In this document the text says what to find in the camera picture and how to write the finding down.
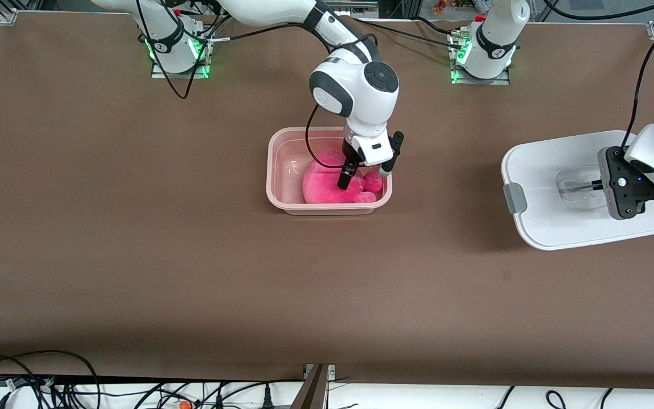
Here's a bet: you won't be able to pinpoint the pink plush toy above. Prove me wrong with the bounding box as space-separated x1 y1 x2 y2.
303 149 385 204

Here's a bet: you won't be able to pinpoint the white box lid grey clips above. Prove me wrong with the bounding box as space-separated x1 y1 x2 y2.
501 131 654 251

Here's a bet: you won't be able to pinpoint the translucent pink plastic box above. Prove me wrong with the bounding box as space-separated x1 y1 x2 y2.
266 127 393 215

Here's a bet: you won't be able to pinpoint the colourful toy pile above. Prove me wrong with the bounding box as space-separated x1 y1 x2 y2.
432 0 475 15

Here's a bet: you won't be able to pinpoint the brown table cover sheet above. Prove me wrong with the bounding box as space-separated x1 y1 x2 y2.
0 11 654 393

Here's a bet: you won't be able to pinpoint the aluminium profile bar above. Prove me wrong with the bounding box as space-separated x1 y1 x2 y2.
290 364 336 409

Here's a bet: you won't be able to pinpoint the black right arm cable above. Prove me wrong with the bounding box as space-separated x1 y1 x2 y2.
134 0 379 169

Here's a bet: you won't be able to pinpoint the long black base cable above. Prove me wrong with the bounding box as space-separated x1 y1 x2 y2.
361 16 467 46

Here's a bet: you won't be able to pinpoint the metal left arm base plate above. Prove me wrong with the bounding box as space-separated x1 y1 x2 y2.
450 31 511 86

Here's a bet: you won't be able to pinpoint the metal bracket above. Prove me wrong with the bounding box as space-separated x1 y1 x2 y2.
327 0 380 18

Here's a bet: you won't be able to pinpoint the short black base cable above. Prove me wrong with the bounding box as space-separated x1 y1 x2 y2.
412 16 464 36

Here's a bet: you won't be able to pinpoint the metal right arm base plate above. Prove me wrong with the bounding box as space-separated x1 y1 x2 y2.
151 26 212 80

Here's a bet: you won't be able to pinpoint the black looping floor cable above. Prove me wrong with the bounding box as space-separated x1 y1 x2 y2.
0 349 102 409

